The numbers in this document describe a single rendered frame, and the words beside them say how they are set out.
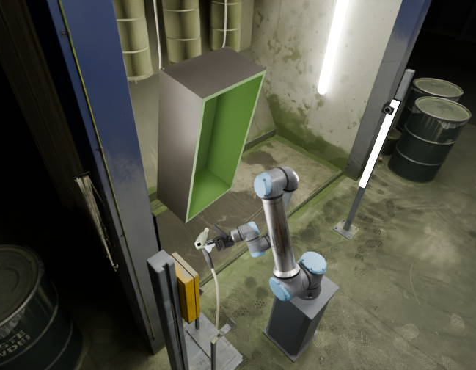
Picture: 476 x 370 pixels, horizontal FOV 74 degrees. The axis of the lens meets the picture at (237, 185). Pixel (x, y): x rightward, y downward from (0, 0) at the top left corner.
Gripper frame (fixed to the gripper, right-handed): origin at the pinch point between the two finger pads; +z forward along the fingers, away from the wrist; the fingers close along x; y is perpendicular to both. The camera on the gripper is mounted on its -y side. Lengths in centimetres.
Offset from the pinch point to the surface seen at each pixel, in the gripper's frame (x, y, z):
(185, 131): -2, -70, -17
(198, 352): -50, 39, 12
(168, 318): -97, 2, 2
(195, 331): -43, 32, 11
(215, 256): 84, 29, 7
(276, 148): 225, -46, -101
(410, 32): 79, -93, -224
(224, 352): -51, 44, 0
